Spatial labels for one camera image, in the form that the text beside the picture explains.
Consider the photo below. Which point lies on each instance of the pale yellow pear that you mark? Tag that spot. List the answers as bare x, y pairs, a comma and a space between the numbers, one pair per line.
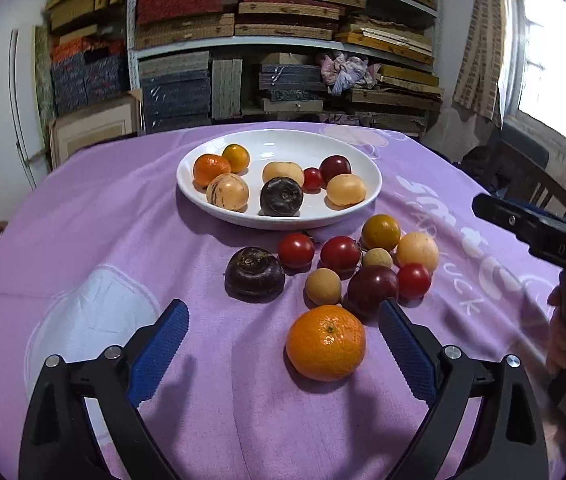
417, 251
346, 190

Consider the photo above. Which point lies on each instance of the dark purple water chestnut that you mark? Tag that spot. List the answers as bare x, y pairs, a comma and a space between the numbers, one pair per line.
281, 196
254, 274

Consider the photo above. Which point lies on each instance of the small orange mandarin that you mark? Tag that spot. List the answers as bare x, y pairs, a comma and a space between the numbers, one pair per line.
210, 169

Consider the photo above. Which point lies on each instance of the bright window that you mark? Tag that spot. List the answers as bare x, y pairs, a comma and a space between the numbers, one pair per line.
553, 60

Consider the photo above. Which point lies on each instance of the yellow orange tomato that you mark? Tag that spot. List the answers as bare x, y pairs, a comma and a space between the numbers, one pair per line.
380, 232
236, 156

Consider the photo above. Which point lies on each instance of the dark wooden chair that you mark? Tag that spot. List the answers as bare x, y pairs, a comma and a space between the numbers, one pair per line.
565, 204

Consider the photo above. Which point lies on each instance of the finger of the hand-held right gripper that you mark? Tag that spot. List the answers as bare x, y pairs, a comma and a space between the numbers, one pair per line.
560, 224
505, 217

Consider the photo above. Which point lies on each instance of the dark jacket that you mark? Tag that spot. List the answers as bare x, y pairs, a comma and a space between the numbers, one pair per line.
478, 165

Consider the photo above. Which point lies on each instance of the green marbled board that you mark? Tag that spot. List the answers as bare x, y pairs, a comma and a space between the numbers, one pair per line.
43, 70

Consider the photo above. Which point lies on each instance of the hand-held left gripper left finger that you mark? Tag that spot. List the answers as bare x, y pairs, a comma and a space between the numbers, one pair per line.
158, 355

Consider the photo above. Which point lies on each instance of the purple printed tablecloth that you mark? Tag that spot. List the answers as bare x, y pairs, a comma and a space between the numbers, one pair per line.
113, 210

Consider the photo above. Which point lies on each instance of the beige framed board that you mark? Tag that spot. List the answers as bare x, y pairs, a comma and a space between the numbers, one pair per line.
95, 130

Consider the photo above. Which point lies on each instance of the pale yellow striped fruit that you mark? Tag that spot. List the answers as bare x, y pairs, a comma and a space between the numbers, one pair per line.
283, 171
228, 191

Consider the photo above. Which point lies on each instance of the brick pattern curtain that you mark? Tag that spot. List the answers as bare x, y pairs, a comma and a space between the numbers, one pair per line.
483, 50

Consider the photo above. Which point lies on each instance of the dark red plum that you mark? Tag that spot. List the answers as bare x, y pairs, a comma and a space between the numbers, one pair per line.
372, 290
335, 166

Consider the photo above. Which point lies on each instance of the white door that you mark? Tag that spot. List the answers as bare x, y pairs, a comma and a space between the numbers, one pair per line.
25, 110

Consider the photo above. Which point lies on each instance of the person's right hand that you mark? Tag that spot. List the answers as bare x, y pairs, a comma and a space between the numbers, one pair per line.
559, 332

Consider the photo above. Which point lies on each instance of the white oval plate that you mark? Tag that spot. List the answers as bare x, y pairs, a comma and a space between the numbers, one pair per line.
273, 145

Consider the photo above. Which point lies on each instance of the white metal shelf rack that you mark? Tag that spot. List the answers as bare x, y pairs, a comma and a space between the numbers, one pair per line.
132, 20

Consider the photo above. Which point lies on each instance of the red tomato with stem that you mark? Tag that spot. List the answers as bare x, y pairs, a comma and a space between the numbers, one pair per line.
340, 254

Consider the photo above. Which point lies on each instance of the tan longan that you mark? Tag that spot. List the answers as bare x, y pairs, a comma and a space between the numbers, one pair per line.
323, 286
377, 258

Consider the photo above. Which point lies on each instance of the stack of blue floral boxes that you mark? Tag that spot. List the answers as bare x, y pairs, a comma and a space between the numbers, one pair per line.
88, 80

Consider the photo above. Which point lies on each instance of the shelf of stacked boxes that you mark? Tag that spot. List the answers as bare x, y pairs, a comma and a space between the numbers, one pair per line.
288, 10

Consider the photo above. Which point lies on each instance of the stack of dark grey boxes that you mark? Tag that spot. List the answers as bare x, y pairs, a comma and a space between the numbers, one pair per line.
288, 80

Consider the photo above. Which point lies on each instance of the grey woven upright box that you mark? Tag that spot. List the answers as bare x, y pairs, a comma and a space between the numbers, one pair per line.
227, 90

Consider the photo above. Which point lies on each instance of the large orange mandarin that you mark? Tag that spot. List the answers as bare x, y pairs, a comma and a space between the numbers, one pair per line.
326, 342

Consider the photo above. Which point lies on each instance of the pink crumpled cloth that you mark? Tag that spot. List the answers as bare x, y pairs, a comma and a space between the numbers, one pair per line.
348, 72

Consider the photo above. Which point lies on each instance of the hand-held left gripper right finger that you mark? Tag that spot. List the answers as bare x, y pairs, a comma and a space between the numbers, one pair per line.
408, 350

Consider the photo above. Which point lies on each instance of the stack of dark blue boxes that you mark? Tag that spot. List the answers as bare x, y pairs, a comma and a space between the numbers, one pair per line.
175, 100

